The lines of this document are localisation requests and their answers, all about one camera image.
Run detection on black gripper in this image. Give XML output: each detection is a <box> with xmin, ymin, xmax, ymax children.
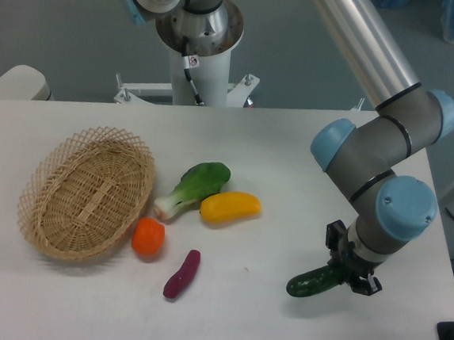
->
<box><xmin>325</xmin><ymin>220</ymin><xmax>385</xmax><ymax>296</ymax></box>

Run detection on green toy cucumber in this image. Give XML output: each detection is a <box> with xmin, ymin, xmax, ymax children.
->
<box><xmin>286</xmin><ymin>265</ymin><xmax>347</xmax><ymax>298</ymax></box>

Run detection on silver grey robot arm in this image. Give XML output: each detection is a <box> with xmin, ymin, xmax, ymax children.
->
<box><xmin>123</xmin><ymin>0</ymin><xmax>454</xmax><ymax>297</ymax></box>

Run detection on woven wicker basket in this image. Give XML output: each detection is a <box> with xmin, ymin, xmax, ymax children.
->
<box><xmin>17</xmin><ymin>127</ymin><xmax>156</xmax><ymax>262</ymax></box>

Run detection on yellow toy mango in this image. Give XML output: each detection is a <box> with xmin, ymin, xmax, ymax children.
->
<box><xmin>200</xmin><ymin>191</ymin><xmax>262</xmax><ymax>224</ymax></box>

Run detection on purple toy sweet potato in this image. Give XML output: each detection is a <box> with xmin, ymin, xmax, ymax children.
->
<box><xmin>162</xmin><ymin>250</ymin><xmax>201</xmax><ymax>300</ymax></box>

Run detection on green toy bok choy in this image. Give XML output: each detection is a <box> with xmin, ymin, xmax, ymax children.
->
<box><xmin>153</xmin><ymin>162</ymin><xmax>231</xmax><ymax>222</ymax></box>

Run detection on orange toy tangerine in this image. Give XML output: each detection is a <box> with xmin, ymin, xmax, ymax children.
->
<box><xmin>132</xmin><ymin>218</ymin><xmax>166</xmax><ymax>256</ymax></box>

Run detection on white chair back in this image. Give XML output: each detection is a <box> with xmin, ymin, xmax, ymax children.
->
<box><xmin>0</xmin><ymin>64</ymin><xmax>55</xmax><ymax>101</ymax></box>

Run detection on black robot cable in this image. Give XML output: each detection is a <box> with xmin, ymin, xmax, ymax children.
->
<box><xmin>176</xmin><ymin>34</ymin><xmax>211</xmax><ymax>107</ymax></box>

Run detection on white metal base frame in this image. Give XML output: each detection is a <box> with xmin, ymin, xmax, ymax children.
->
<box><xmin>113</xmin><ymin>73</ymin><xmax>261</xmax><ymax>108</ymax></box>

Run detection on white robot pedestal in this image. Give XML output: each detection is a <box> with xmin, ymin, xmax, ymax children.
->
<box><xmin>155</xmin><ymin>0</ymin><xmax>244</xmax><ymax>102</ymax></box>

